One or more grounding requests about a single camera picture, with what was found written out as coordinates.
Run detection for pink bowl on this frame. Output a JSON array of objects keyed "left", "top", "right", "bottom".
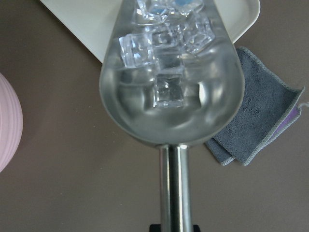
[{"left": 0, "top": 74, "right": 23, "bottom": 171}]

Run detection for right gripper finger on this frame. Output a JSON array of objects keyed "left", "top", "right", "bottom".
[{"left": 149, "top": 224, "right": 201, "bottom": 232}]

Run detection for grey folded cloth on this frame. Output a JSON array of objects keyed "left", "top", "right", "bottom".
[{"left": 206, "top": 47, "right": 304, "bottom": 166}]

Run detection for cream serving tray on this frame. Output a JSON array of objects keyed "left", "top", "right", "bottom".
[{"left": 42, "top": 0, "right": 260, "bottom": 62}]

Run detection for steel ice scoop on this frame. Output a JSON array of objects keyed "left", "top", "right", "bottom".
[{"left": 99, "top": 0, "right": 245, "bottom": 232}]

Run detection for ice cubes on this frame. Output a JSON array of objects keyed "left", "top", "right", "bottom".
[{"left": 119, "top": 0, "right": 215, "bottom": 108}]

